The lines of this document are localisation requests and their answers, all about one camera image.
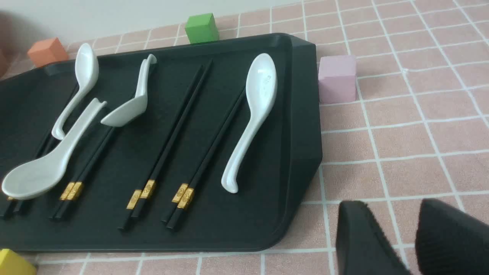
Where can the white ceramic spoon near left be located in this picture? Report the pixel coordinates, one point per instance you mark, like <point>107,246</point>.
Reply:
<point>34,178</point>

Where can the orange cube block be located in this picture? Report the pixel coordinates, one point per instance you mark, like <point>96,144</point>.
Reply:
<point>46,52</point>

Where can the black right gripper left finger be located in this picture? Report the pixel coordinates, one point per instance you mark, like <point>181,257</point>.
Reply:
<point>362,247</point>

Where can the green cube block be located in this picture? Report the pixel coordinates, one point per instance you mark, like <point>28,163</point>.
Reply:
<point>202,28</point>

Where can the black chopstick gold band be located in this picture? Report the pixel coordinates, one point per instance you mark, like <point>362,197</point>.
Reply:
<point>13,206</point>
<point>198,158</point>
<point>126,220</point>
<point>178,122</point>
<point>82,170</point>
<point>206,160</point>
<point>89,168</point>
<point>46,145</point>

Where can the white ceramic spoon middle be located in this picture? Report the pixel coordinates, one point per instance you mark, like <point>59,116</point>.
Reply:
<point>133,108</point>

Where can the pink cube block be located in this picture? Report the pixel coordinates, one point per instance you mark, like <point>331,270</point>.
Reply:
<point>337,79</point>

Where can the white ceramic spoon right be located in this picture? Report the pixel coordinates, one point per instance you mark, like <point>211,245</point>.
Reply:
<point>261,91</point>

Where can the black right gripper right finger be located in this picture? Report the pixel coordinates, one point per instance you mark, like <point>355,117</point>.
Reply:
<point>450,242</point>

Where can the black plastic tray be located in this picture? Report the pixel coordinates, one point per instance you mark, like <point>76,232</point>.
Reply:
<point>274,175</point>

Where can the white ceramic spoon far left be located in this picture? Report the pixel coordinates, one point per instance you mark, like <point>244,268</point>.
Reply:
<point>86,73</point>

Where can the white ceramic spoon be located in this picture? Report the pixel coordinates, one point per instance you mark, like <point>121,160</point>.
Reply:
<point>133,108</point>
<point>261,91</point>
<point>86,73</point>
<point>34,178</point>

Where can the yellow cube block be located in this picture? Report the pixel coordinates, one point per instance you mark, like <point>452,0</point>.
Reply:
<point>14,264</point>

